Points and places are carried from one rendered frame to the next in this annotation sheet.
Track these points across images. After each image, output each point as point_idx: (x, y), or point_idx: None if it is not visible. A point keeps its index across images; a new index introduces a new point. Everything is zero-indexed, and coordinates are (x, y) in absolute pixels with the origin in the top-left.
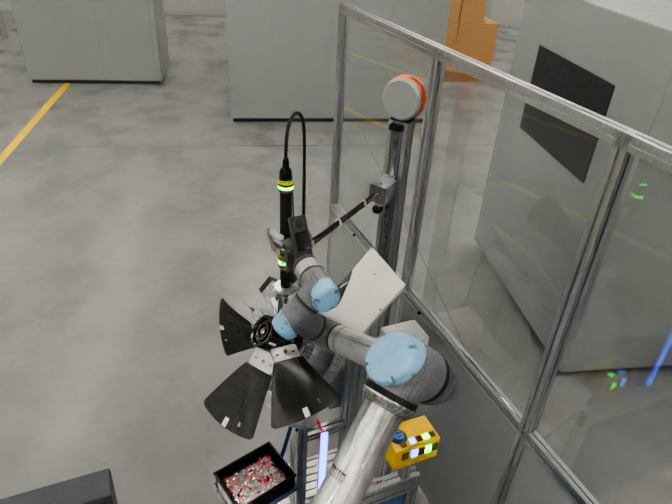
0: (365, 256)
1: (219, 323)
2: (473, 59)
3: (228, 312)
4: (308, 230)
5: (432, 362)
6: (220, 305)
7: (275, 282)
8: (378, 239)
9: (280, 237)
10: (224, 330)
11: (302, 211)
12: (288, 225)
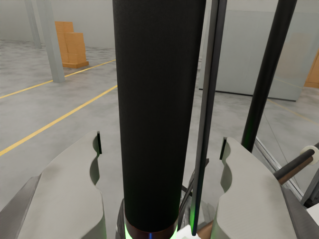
0: (315, 208)
1: (117, 222)
2: None
3: (121, 218)
4: (303, 208)
5: None
6: (120, 204)
7: (183, 193)
8: (317, 178)
9: (61, 226)
10: (117, 233)
11: (255, 94)
12: (161, 141)
